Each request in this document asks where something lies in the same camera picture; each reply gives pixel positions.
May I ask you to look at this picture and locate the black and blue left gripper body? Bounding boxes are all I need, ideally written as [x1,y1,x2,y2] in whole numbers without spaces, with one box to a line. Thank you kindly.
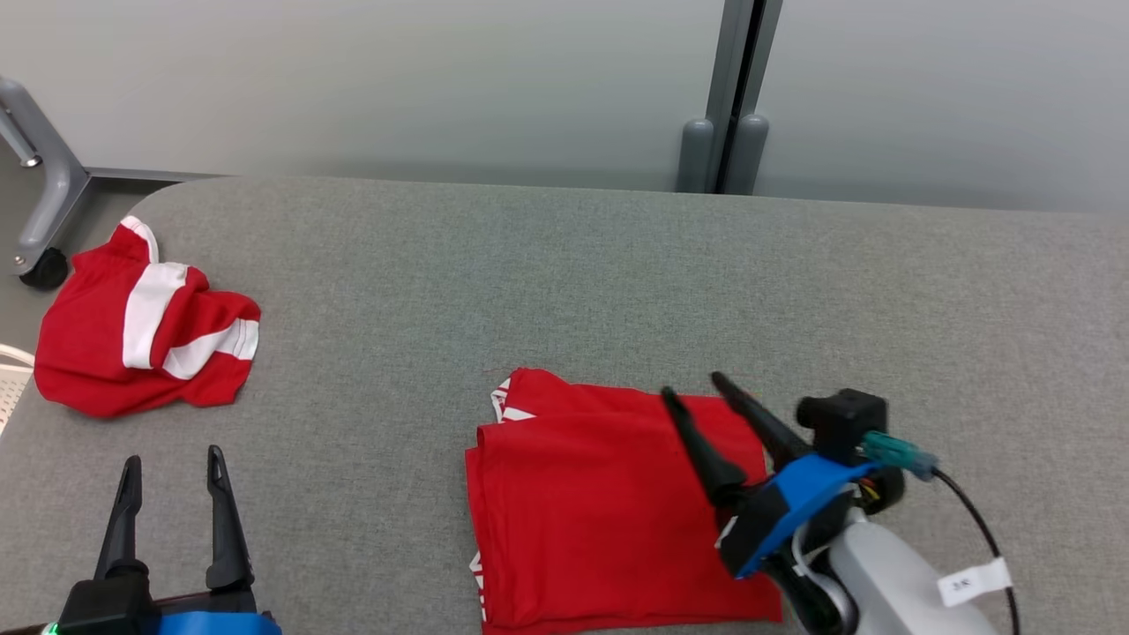
[56,573,284,635]

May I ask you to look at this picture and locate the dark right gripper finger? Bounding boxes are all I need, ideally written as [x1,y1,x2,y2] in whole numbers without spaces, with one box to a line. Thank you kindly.
[662,387,750,509]
[711,370,811,469]

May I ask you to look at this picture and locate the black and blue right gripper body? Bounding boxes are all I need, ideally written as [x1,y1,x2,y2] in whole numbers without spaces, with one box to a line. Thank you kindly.
[718,453,906,580]

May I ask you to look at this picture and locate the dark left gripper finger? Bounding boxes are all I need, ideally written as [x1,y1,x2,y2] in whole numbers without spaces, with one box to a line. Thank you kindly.
[206,445,256,592]
[93,455,146,580]

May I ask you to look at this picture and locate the red basketball jersey white sleeves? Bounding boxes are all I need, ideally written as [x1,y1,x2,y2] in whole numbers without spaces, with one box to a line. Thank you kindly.
[465,367,785,635]

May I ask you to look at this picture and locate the red shorts white stripes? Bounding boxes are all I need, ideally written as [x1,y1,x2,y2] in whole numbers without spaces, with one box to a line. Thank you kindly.
[34,215,263,420]

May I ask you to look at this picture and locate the white plastic laundry basket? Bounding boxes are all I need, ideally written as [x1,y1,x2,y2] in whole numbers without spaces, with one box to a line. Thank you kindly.
[0,344,36,438]

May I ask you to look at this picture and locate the white paper label tag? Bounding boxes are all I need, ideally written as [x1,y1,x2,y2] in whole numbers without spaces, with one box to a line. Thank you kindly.
[938,557,1013,609]

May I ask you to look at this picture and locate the teal right cable connector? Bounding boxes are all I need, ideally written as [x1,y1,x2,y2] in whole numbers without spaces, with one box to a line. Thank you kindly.
[863,430,939,482]

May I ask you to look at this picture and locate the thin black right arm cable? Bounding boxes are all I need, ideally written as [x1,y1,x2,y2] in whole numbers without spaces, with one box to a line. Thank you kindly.
[931,467,1022,635]

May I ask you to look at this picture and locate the grey cylindrical post bumper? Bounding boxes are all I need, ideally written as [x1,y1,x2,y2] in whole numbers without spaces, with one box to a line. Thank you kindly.
[725,113,770,197]
[677,119,714,193]

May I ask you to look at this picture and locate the grey frame leg with caster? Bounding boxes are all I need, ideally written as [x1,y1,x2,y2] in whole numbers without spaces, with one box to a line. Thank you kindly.
[0,75,94,292]

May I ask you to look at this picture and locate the grey metal partition post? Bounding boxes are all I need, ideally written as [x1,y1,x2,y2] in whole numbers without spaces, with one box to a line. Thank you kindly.
[706,0,784,195]

